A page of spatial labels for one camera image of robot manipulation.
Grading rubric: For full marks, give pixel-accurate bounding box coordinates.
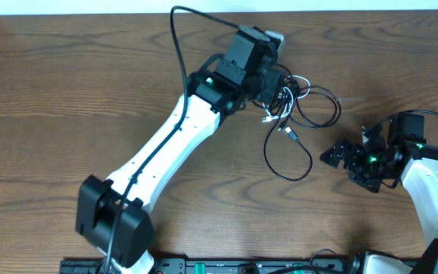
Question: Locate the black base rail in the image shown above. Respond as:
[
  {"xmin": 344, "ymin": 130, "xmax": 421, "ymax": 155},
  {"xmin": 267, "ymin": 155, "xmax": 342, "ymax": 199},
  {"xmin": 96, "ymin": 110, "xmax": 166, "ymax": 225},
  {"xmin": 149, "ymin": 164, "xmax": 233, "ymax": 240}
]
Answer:
[{"xmin": 59, "ymin": 258, "xmax": 348, "ymax": 274}]

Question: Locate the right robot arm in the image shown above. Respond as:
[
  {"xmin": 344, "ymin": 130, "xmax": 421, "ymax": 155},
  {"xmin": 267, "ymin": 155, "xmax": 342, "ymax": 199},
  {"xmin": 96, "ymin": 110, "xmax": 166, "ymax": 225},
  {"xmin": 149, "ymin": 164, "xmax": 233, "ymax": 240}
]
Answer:
[{"xmin": 319, "ymin": 110, "xmax": 438, "ymax": 273}]

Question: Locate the white cable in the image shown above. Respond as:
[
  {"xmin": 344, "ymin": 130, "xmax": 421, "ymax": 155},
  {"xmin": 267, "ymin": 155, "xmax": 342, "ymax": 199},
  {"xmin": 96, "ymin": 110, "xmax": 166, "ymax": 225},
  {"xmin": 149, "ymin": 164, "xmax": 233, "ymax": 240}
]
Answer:
[{"xmin": 261, "ymin": 75, "xmax": 312, "ymax": 123}]

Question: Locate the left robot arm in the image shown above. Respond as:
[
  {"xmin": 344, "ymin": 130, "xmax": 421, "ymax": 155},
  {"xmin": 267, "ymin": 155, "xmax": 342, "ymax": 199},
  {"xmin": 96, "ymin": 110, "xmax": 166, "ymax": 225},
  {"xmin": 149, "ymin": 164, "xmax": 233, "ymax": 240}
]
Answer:
[{"xmin": 75, "ymin": 26, "xmax": 285, "ymax": 273}]

